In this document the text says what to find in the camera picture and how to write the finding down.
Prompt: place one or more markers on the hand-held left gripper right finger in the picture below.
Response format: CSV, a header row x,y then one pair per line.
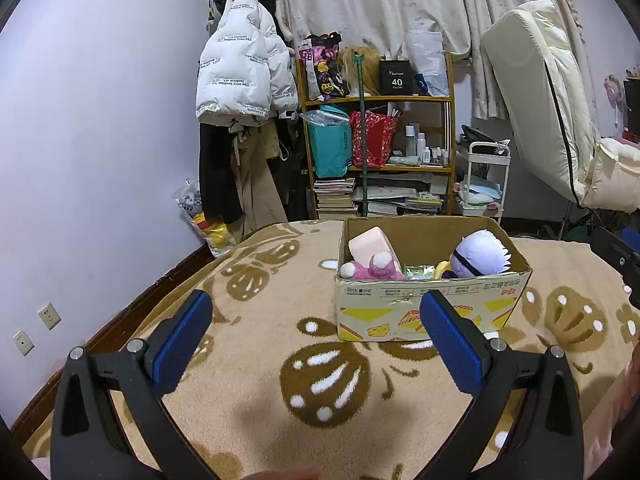
x,y
455,345

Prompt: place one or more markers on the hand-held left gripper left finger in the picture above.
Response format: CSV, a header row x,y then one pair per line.
x,y
182,345

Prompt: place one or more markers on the printed cardboard box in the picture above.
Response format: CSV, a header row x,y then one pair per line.
x,y
425,302

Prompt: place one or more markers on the yellow plush toy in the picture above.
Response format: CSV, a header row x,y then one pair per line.
x,y
442,270

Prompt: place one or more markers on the green tissue pack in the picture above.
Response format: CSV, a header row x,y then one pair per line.
x,y
419,273

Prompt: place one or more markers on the purple plush doll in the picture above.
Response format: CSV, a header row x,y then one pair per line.
x,y
482,255

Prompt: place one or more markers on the pale pink round plush toy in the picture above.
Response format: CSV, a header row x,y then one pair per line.
x,y
372,242

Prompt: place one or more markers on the cream duvet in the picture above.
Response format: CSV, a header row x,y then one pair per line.
x,y
617,175

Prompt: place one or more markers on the pink bear plush toy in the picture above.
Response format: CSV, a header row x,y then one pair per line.
x,y
380,267

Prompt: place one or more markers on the plastic bag with yellow items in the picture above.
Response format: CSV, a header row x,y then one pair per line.
x,y
210,225

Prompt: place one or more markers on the person's pink clothing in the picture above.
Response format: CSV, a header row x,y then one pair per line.
x,y
615,410

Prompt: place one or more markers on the pile of magazines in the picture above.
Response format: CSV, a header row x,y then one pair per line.
x,y
405,202

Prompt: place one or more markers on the light blue cloth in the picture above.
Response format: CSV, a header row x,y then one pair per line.
x,y
480,189

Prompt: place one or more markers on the black monitor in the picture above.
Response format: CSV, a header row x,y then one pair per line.
x,y
632,105

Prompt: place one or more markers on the white trolley cart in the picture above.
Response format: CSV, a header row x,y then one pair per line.
x,y
487,165

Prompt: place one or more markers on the pink desk fan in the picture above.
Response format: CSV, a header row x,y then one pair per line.
x,y
614,95

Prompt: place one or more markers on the black garment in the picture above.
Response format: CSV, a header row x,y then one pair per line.
x,y
215,170

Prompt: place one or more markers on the beige coat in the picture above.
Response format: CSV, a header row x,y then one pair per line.
x,y
260,180

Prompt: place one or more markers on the white upright mattress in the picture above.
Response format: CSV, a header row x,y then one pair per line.
x,y
535,95

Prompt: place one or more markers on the stack of books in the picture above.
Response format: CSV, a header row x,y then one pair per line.
x,y
332,197

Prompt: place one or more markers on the group of small bottles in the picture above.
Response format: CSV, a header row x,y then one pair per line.
x,y
425,147

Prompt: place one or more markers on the red gift bag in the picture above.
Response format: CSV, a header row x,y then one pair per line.
x,y
375,140

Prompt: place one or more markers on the green pole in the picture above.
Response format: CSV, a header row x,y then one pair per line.
x,y
363,135

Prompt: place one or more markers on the teal shopping bag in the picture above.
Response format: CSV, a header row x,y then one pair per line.
x,y
327,150

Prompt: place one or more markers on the wooden shelf unit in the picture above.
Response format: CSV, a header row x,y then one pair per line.
x,y
425,101

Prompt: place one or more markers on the black box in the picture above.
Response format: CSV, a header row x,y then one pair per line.
x,y
396,77

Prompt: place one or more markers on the large clear plastic bag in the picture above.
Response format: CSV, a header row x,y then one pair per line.
x,y
427,60

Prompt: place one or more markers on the white puffer jacket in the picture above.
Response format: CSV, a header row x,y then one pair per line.
x,y
240,60

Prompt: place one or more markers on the blond wig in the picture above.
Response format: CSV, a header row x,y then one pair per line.
x,y
360,67

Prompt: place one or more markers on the colourful printed bag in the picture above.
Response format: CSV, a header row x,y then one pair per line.
x,y
322,67

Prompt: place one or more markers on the floral curtain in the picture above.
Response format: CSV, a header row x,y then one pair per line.
x,y
390,0

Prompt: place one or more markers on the white wall socket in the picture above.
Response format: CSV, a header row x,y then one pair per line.
x,y
49,315
23,342

